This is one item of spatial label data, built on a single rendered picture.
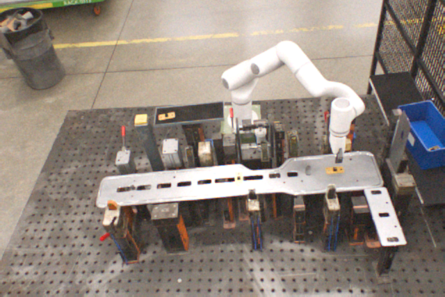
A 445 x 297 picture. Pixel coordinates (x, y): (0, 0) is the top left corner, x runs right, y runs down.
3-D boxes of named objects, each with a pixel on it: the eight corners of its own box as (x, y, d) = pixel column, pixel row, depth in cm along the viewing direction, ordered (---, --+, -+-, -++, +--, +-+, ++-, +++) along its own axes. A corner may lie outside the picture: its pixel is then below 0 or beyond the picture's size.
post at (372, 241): (367, 247, 208) (375, 214, 188) (361, 228, 216) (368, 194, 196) (380, 247, 208) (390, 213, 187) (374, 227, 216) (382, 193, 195)
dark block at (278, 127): (277, 183, 241) (274, 131, 211) (275, 173, 246) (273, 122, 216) (286, 182, 241) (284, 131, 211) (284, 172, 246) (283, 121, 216)
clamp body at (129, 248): (120, 268, 216) (97, 229, 190) (124, 241, 227) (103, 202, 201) (141, 266, 216) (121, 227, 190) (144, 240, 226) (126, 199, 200)
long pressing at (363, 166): (93, 213, 206) (92, 211, 205) (102, 177, 222) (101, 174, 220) (385, 188, 197) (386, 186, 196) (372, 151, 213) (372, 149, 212)
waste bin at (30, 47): (14, 96, 443) (-24, 35, 392) (33, 65, 481) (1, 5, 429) (61, 94, 438) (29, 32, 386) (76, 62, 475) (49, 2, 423)
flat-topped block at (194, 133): (194, 174, 253) (180, 121, 221) (194, 164, 258) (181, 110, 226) (211, 173, 252) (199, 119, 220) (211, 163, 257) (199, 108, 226)
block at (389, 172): (383, 213, 220) (393, 177, 199) (376, 195, 229) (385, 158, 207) (389, 213, 220) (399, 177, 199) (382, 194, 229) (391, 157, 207)
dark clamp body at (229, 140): (227, 195, 240) (219, 149, 213) (226, 176, 249) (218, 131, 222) (246, 193, 239) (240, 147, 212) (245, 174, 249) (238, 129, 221)
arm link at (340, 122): (341, 115, 188) (325, 124, 185) (343, 92, 179) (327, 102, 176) (355, 125, 183) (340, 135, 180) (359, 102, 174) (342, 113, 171)
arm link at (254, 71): (247, 83, 248) (224, 95, 242) (238, 64, 246) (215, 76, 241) (290, 64, 201) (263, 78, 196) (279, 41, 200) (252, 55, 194)
